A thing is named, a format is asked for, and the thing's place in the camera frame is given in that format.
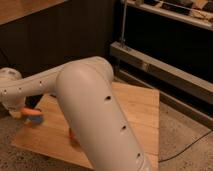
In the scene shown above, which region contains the metal shelf rack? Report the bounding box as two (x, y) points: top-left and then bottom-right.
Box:
(110, 0), (213, 129)

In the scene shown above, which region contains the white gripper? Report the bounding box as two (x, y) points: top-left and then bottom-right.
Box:
(8, 100), (25, 118)

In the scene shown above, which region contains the red bowl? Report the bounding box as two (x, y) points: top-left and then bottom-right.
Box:
(69, 128), (76, 140)

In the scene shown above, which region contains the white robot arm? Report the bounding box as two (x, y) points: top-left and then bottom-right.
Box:
(0, 56), (152, 171)

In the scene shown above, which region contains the black floor cable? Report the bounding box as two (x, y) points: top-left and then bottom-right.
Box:
(157, 129), (213, 164)

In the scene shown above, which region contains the orange pepper with green stem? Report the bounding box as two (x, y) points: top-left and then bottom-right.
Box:
(20, 108), (43, 116)

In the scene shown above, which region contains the blue ceramic cup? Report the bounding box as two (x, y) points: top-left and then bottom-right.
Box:
(25, 115), (44, 125)

